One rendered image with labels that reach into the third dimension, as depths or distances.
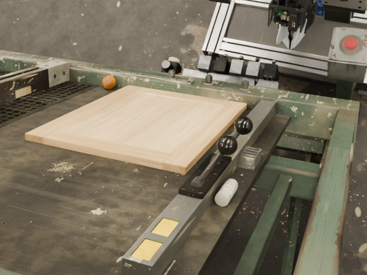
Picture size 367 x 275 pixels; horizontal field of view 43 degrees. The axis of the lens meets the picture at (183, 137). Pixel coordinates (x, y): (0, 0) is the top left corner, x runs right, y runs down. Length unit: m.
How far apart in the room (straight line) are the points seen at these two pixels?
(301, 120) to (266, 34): 0.92
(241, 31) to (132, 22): 0.75
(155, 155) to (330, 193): 0.41
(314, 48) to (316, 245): 1.66
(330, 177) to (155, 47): 1.89
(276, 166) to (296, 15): 0.43
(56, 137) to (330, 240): 0.72
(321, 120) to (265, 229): 0.63
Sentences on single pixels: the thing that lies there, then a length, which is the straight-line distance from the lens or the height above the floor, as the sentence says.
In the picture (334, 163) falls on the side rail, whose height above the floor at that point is 1.30.
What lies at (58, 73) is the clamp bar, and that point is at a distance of 1.76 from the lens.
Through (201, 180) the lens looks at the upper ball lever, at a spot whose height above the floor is 1.50.
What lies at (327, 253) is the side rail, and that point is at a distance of 0.76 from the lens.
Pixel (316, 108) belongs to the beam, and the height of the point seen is 0.90.
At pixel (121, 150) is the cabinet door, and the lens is 1.13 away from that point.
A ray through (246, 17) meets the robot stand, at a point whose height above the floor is 0.21.
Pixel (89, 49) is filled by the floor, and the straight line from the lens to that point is 2.93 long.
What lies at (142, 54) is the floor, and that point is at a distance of 2.77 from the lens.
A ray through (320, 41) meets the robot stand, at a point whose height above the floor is 0.21.
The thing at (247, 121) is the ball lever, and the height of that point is 1.46.
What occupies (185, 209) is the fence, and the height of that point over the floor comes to 1.56.
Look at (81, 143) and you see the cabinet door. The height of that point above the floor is 1.36.
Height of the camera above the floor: 2.37
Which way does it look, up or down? 69 degrees down
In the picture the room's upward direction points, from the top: 53 degrees counter-clockwise
